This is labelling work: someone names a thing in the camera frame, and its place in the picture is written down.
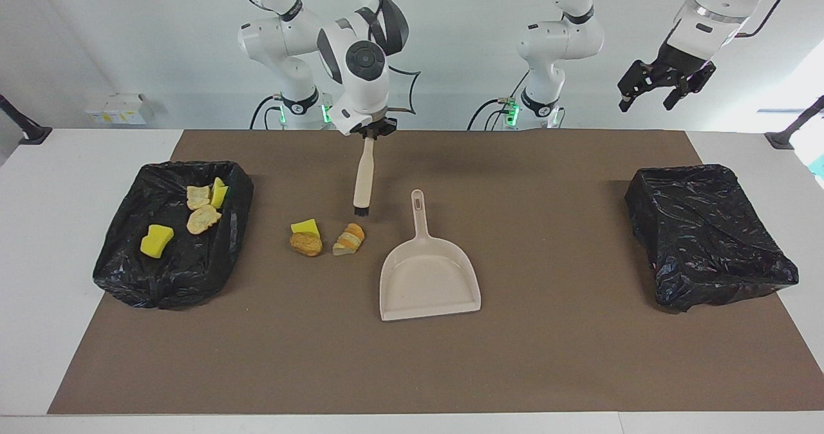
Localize brown toy bread roll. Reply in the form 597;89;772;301
289;231;323;258

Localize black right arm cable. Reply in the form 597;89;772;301
229;0;422;116

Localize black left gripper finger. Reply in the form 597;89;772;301
664;66;716;111
618;61;656;113

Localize black left base cable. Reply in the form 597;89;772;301
468;98;516;131

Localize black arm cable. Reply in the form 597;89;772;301
592;0;809;39
229;0;422;116

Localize black right base cable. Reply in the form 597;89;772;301
250;96;284;130

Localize brown table mat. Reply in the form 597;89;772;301
48;129;824;415

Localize white wall socket box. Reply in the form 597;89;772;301
85;93;155;126

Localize striped toy croissant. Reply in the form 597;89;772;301
332;223;366;256

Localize black stand leg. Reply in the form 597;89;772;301
765;95;824;150
0;94;53;146

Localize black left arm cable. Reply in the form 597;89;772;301
592;0;809;39

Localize black bag lined bin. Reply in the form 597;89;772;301
624;164;800;313
93;160;254;310

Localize beige hand brush black bristles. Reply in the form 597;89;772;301
353;137;376;218

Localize beige plastic dustpan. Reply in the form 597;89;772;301
379;189;482;322

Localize yellow sponge chunk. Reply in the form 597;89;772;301
140;224;175;259

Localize black base cable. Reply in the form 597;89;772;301
468;98;516;131
250;96;284;130

